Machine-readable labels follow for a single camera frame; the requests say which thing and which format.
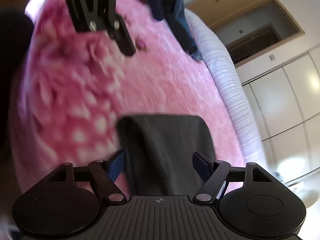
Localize dark denim jeans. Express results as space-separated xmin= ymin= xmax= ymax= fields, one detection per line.
xmin=116 ymin=114 xmax=216 ymax=196

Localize person in blue jeans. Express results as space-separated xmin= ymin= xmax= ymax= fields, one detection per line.
xmin=147 ymin=0 xmax=203 ymax=61

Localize pink fluffy blanket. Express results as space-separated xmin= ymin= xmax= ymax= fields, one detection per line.
xmin=9 ymin=0 xmax=244 ymax=192

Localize white wardrobe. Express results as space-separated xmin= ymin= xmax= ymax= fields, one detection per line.
xmin=244 ymin=48 xmax=319 ymax=183

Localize white ribbed duvet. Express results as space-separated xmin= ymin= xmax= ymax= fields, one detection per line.
xmin=184 ymin=9 xmax=269 ymax=171

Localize wooden door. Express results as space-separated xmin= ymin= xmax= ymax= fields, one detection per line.
xmin=188 ymin=0 xmax=305 ymax=67

